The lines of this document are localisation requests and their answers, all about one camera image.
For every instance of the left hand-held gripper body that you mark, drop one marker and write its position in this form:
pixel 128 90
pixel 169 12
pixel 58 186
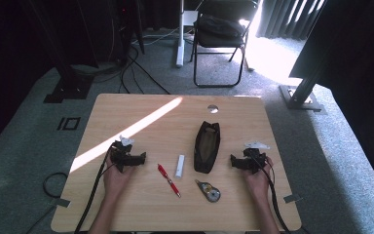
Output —
pixel 123 156

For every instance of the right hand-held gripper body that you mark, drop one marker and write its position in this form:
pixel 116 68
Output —
pixel 254 158

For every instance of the black pencil case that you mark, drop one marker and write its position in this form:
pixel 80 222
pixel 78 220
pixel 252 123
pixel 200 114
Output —
pixel 207 149

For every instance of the red pen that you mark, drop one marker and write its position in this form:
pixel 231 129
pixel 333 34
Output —
pixel 168 180

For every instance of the grey correction tape dispenser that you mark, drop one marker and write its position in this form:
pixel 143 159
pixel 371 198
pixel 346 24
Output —
pixel 210 192

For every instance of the white eraser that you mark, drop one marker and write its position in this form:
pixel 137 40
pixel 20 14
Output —
pixel 180 166

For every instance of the person's right hand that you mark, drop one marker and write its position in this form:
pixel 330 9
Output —
pixel 256 183

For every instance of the person's left hand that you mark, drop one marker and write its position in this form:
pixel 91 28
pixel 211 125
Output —
pixel 115 182

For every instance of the silver table grommet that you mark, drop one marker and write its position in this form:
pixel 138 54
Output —
pixel 212 109

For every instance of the grey tape piece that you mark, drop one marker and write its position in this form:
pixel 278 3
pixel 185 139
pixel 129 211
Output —
pixel 292 198
pixel 61 202

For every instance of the black stand with base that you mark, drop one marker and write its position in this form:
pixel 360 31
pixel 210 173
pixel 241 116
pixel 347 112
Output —
pixel 66 81

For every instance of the black folding chair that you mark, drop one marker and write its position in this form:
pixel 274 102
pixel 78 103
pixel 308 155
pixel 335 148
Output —
pixel 219 42

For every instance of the white desk leg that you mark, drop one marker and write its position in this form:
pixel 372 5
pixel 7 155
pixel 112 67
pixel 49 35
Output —
pixel 180 35

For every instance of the black bag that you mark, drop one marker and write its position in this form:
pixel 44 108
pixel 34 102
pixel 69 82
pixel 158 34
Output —
pixel 220 26

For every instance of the dark curtain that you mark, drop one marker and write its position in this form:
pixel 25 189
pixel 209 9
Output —
pixel 289 18

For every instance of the black post on metal plate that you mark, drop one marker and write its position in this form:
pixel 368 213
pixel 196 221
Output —
pixel 302 94

